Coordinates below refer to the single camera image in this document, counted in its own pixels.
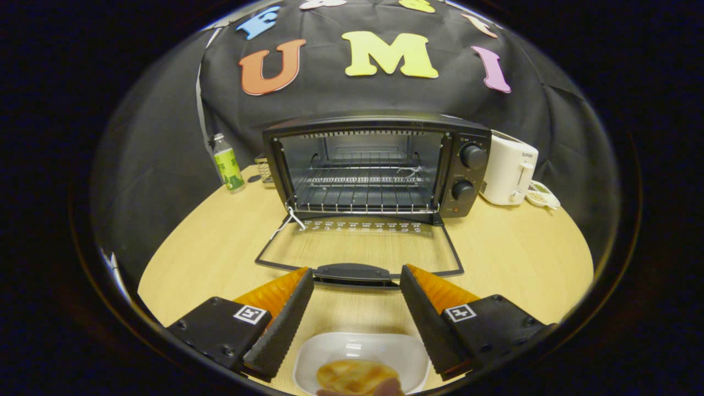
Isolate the white pop-up toaster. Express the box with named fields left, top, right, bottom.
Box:
left=480, top=131, right=540, bottom=206

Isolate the white string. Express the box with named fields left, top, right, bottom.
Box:
left=271, top=205, right=307, bottom=241

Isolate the golden bread bun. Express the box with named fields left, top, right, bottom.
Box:
left=316, top=359, right=399, bottom=395

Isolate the small white patterned dish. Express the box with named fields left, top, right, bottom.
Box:
left=525, top=180, right=562, bottom=211

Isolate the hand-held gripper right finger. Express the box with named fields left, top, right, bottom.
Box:
left=400, top=264, right=552, bottom=381

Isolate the black toaster oven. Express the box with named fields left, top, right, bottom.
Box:
left=255, top=113, right=492, bottom=289

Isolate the white plate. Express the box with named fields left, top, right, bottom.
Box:
left=293, top=332, right=431, bottom=396

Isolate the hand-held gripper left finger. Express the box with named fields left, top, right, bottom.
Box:
left=167, top=267, right=315, bottom=383

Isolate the green label drink bottle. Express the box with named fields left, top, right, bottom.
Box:
left=212, top=133, right=245, bottom=191

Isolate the black backdrop cloth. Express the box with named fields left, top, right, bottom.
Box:
left=91, top=0, right=619, bottom=278

